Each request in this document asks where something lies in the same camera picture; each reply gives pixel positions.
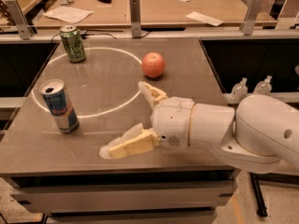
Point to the left metal bracket post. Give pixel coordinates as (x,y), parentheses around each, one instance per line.
(15,14)

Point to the green soda can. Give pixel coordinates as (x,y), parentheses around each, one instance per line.
(72,42)

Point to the right metal bracket post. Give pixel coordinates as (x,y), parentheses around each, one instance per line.
(247,27)

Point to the right clear sanitizer bottle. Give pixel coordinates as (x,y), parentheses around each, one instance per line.
(264,87)

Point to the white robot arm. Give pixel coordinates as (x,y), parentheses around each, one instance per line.
(256,136)

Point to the red apple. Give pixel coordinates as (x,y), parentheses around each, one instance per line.
(153,65)

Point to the white drawer cabinet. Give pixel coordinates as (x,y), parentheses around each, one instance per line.
(134,198)

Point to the left clear sanitizer bottle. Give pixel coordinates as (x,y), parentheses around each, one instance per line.
(239,91)

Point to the wooden back desk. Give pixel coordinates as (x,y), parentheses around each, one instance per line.
(157,13)

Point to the Red Bull can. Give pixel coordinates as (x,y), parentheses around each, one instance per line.
(58,103)

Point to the clear sanitizer bottle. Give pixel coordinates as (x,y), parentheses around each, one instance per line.
(239,91)
(264,87)

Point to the right white paper sheet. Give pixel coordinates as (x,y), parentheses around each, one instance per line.
(201,18)

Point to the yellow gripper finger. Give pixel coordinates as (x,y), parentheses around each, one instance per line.
(152,94)
(135,141)

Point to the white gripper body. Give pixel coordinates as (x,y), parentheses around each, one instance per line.
(172,120)

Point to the left white paper sheet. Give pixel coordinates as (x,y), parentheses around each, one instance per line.
(68,14)

